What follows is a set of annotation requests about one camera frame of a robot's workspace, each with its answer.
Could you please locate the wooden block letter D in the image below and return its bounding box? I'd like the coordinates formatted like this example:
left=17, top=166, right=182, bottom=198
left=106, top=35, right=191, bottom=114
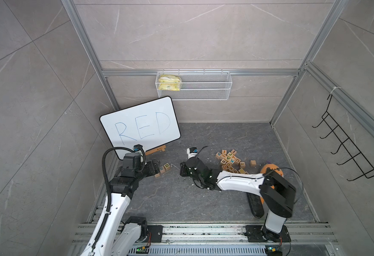
left=163, top=163, right=171, bottom=171

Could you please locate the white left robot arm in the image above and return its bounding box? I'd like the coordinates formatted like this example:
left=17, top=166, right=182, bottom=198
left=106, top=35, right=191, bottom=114
left=81, top=145, right=159, bottom=256

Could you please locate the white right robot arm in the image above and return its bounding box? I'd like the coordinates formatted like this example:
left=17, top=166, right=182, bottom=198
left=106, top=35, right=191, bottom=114
left=180, top=147, right=296, bottom=243

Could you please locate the pile of wooden letter blocks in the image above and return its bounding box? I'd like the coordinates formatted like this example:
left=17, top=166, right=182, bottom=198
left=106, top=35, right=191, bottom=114
left=215, top=149, right=248, bottom=175

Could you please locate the wooden whiteboard stand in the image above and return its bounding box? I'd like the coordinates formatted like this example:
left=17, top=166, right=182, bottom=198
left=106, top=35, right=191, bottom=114
left=145, top=145, right=166, bottom=155

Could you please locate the whiteboard with RED written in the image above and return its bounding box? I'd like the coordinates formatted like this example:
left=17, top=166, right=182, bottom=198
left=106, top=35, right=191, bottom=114
left=99, top=96, right=181, bottom=151

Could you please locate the lone wooden block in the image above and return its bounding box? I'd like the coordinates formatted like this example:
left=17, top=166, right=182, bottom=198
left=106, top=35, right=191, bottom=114
left=250, top=160, right=257, bottom=167

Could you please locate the yellow packet in basket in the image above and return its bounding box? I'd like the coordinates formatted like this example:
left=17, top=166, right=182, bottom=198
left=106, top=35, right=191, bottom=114
left=158, top=75, right=182, bottom=91

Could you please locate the orange shark plush toy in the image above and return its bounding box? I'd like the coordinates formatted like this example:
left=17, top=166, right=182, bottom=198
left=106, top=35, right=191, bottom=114
left=260, top=164, right=284, bottom=194

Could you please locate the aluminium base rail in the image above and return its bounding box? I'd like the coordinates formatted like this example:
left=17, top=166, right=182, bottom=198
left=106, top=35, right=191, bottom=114
left=68, top=223, right=344, bottom=256

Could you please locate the white wire mesh basket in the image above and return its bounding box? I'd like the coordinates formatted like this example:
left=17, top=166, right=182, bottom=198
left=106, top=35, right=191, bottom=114
left=155, top=71, right=232, bottom=101

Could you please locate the black wall hook rack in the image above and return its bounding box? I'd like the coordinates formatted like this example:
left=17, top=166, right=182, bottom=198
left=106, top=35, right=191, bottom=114
left=312, top=95, right=374, bottom=182

